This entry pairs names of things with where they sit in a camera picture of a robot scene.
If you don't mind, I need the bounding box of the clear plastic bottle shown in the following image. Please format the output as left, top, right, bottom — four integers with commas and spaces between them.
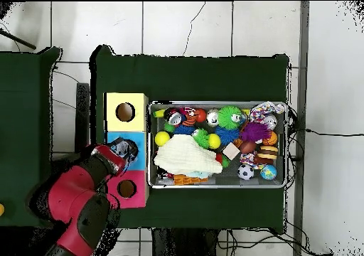
109, 137, 139, 166

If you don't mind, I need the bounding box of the cream knitted cloth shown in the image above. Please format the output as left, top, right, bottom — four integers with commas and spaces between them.
153, 134, 223, 175

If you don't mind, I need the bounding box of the green spiky ball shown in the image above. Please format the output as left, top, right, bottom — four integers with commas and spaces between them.
191, 128, 210, 149
217, 105, 246, 131

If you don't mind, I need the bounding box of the wooden box with three holes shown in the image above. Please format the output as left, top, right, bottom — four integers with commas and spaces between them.
103, 92, 150, 210

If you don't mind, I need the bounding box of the clear mesh bin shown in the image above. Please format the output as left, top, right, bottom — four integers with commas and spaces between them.
146, 100, 289, 189

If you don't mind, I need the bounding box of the yellow ball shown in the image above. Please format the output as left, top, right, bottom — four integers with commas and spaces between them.
154, 131, 171, 147

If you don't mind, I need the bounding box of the black stand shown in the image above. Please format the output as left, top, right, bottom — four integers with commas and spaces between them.
50, 82, 91, 166

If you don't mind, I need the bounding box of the dark green side tablecloth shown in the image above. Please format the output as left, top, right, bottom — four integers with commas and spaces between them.
0, 46, 66, 230

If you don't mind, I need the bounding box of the wooden cube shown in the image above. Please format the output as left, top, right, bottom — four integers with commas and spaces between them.
222, 142, 241, 160

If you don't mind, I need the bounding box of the small soccer ball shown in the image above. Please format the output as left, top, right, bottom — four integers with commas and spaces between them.
237, 164, 255, 181

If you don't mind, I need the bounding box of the purple spiky ball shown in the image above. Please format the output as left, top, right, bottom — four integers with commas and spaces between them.
240, 122, 272, 143

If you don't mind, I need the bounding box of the black rod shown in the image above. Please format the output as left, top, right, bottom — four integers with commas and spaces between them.
0, 28, 37, 50

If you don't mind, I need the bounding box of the burger toy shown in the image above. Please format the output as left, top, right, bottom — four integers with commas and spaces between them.
256, 144, 279, 159

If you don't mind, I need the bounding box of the globe ball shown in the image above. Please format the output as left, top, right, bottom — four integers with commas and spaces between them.
259, 164, 277, 181

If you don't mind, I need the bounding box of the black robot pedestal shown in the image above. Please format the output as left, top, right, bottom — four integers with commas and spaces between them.
151, 228, 220, 256

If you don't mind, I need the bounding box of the grey metal rail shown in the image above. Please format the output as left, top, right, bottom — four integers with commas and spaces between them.
293, 1, 310, 256

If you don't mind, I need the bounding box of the thin black cable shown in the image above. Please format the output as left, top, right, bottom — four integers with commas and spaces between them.
305, 127, 364, 138

